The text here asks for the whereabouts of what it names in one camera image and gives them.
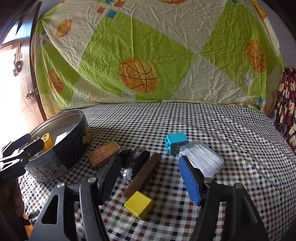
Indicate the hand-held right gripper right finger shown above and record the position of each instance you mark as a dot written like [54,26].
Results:
[189,180]

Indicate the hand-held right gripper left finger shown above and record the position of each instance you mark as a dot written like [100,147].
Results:
[108,178]

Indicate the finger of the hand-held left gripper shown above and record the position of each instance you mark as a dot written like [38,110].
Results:
[33,148]
[19,142]

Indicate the yellow face building block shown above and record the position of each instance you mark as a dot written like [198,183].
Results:
[49,141]

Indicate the clear plastic case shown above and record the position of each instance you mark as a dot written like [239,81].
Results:
[203,157]

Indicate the round printed metal tin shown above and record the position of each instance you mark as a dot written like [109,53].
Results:
[69,153]

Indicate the yellow cube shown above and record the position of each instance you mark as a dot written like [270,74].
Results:
[138,204]

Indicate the blue building block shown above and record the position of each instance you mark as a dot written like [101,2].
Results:
[175,140]

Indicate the person's left forearm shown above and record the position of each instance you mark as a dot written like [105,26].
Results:
[15,199]

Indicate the small brown printed box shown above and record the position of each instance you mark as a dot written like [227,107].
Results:
[103,154]

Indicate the black and silver wrapped object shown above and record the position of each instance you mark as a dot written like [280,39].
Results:
[136,160]

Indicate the brown wooden bar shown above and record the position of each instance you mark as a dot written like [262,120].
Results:
[143,176]

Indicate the checkered tablecloth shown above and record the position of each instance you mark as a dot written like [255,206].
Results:
[231,139]

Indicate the brown wooden door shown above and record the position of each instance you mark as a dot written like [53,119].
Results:
[25,76]

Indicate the hanging door ornament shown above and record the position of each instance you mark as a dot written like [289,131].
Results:
[18,62]

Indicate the red plaid bear cloth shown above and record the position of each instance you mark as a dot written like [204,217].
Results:
[288,104]

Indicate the green basketball print sheet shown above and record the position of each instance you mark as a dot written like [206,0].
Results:
[161,46]

